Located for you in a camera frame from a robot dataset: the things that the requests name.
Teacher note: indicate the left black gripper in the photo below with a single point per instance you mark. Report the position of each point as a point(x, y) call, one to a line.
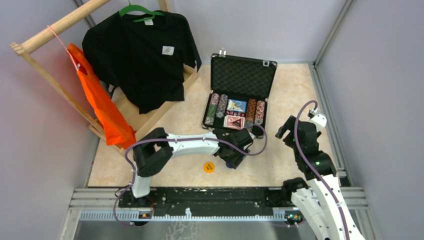
point(236, 142)

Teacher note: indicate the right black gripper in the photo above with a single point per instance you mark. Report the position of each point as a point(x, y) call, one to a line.
point(293, 129)

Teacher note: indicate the red black triangle marker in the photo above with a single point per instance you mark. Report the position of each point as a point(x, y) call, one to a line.
point(237, 123)

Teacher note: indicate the blue playing card box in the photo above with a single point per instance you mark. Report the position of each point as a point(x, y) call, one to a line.
point(229, 104)

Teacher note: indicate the clear round button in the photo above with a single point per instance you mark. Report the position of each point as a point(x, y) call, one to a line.
point(238, 106)

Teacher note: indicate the orange round dealer button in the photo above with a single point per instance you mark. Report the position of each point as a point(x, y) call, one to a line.
point(209, 167)

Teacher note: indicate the black aluminium poker case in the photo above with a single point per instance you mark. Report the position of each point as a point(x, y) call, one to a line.
point(240, 78)

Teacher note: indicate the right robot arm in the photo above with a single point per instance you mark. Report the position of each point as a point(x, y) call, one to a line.
point(318, 195)

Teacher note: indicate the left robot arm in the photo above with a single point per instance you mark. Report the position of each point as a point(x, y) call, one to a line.
point(152, 153)

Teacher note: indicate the red playing card deck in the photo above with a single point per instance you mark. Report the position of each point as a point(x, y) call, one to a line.
point(228, 118)

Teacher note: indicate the orange black chip stack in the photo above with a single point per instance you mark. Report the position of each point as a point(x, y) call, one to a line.
point(250, 114)

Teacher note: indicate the red white chip stack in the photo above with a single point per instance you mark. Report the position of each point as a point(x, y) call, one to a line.
point(259, 112)

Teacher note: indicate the purple blue chip stack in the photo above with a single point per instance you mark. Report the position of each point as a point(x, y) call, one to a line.
point(221, 107)

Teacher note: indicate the green grey chip stack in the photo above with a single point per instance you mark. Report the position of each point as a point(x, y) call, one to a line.
point(212, 108)

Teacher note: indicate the black t-shirt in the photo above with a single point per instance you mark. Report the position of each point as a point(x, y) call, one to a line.
point(144, 57)

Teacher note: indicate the green clothes hanger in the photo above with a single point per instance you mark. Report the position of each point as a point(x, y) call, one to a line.
point(138, 8)

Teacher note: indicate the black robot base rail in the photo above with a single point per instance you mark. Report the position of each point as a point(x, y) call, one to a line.
point(210, 201)

